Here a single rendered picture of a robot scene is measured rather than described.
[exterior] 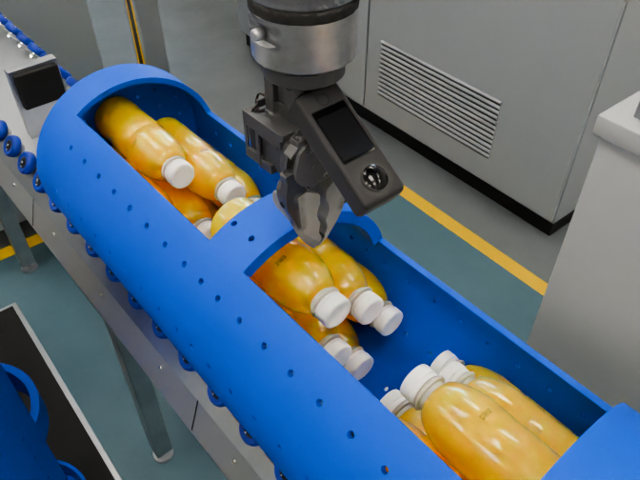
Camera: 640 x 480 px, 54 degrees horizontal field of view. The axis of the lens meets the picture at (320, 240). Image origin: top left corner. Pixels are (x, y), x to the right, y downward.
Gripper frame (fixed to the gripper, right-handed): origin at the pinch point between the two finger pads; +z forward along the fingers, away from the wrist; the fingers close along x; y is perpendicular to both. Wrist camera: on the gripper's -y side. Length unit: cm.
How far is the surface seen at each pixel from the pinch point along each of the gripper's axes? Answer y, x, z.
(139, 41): 104, -30, 25
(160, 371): 23.0, 13.0, 36.5
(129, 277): 20.7, 14.1, 12.7
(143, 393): 59, 8, 90
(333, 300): -3.2, 0.8, 6.2
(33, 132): 89, 4, 30
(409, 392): -16.1, 2.4, 7.3
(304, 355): -8.3, 9.0, 3.6
